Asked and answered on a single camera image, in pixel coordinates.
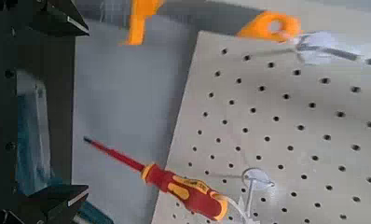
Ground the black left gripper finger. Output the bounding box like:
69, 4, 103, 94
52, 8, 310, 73
27, 0, 90, 38
0, 184, 89, 224

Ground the red yellow screwdriver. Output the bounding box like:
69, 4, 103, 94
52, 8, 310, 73
82, 135, 230, 222

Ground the white pegboard hook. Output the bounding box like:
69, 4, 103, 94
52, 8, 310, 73
252, 30, 371, 67
210, 167, 277, 224

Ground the beige perforated pegboard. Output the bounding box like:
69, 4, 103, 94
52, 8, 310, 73
150, 29, 371, 224

